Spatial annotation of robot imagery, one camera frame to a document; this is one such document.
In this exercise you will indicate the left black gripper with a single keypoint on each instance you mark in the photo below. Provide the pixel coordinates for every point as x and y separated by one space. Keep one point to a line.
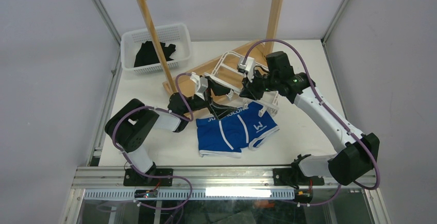
220 110

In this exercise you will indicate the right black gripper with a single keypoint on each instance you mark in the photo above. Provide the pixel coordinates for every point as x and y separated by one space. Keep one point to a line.
248 90

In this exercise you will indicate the white plastic clip hanger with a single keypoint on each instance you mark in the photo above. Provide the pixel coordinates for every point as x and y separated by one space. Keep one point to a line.
226 73

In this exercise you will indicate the blue boxer underwear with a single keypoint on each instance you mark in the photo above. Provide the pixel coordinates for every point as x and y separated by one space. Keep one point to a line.
241 129

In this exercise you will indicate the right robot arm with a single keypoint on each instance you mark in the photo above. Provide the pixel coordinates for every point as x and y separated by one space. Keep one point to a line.
356 152

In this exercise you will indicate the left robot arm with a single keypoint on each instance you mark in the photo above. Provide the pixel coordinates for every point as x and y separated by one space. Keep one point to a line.
130 126

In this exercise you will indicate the black garment in basket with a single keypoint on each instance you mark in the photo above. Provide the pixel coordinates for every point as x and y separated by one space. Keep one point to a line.
147 54

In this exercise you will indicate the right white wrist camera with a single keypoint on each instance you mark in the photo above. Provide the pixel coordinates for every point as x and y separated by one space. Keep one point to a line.
246 67

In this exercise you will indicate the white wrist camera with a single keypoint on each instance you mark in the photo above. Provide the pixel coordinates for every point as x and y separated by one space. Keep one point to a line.
246 67
200 85

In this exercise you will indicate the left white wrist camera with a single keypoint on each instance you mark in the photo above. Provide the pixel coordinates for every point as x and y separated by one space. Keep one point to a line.
200 85

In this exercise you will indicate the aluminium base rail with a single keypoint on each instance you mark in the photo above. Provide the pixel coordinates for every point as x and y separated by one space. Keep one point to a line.
118 183

